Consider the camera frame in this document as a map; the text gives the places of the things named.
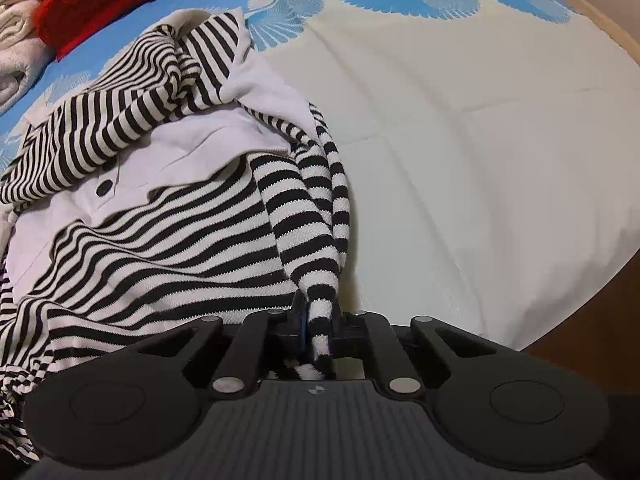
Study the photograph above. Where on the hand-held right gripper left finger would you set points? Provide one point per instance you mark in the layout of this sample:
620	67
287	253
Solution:
302	327

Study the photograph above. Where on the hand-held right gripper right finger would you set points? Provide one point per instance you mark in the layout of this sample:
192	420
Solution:
345	335

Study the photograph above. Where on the black white striped shirt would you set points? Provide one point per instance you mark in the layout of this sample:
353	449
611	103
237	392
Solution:
175	240

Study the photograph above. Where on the blue printed bed sheet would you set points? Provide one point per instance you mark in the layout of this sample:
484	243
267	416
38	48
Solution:
475	160

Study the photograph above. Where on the red folded blanket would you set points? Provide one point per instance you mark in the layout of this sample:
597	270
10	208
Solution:
100	0

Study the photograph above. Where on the cream folded quilt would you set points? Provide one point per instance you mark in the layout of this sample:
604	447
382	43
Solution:
20	50

